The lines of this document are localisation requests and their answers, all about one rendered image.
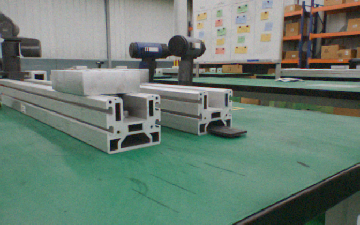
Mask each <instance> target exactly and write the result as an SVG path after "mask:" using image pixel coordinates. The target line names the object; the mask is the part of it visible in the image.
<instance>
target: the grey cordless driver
mask: <svg viewBox="0 0 360 225"><path fill-rule="evenodd" d="M168 50H169V52H170V53H171V54H172V55H173V56H176V57H181V60H180V61H179V68H178V85H179V86H189V87H192V78H193V60H194V59H197V57H200V56H202V55H203V54H204V52H205V50H206V47H205V45H204V43H203V41H202V40H199V39H196V38H193V37H187V36H182V35H175V36H173V37H172V38H171V39H170V40H169V43H168Z"/></svg>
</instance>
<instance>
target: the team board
mask: <svg viewBox="0 0 360 225"><path fill-rule="evenodd" d="M285 3H286V0H193V29H192V37H193V38H196V39H199V40H202V41H203V43H204V45H205V47H206V50H205V52H204V54H203V55H202V56H200V57H197V59H194V60H193V63H194V64H196V78H199V64H217V63H276V70H275V79H277V78H280V73H281V62H282V50H283V27H284V6H285Z"/></svg>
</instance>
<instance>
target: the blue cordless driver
mask: <svg viewBox="0 0 360 225"><path fill-rule="evenodd" d="M129 55H130V57H131V58H132V59H134V58H135V59H142V60H141V62H139V69H149V84H153V81H154V71H155V69H156V68H157V63H158V62H157V61H156V59H166V58H167V57H169V56H173V55H172V54H171V53H170V52H169V50H168V46H167V45H166V44H164V43H160V44H159V43H146V42H135V43H134V42H132V43H131V44H130V45H129Z"/></svg>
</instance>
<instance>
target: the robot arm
mask: <svg viewBox="0 0 360 225"><path fill-rule="evenodd" d="M19 32H20V28H19V26H18V24H16V23H15V22H14V21H13V20H11V19H10V18H9V17H8V16H6V15H5V14H4V13H3V12H2V11H1V10H0V33H1V38H3V39H4V41H3V42H1V54H2V67H3V71H0V75H2V77H1V78H0V80H4V79H20V81H21V82H23V80H24V79H30V77H24V76H26V75H28V76H30V72H22V71H21V61H20V57H18V56H20V52H21V54H22V55H23V57H31V58H41V57H42V49H41V41H40V40H39V39H35V38H28V37H17V35H18V34H19ZM5 39H6V40H5ZM19 45H20V46H19Z"/></svg>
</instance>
